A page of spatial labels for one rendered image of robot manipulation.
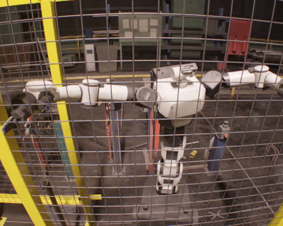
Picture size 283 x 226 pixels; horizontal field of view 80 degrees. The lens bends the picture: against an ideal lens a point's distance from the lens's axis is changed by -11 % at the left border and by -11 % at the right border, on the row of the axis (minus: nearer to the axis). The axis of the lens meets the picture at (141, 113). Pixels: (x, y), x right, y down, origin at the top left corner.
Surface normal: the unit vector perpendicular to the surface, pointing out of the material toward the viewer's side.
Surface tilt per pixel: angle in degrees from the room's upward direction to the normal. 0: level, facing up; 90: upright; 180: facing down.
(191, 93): 62
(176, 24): 90
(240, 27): 90
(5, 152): 90
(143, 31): 90
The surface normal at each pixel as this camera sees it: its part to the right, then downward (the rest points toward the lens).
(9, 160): 0.04, 0.45
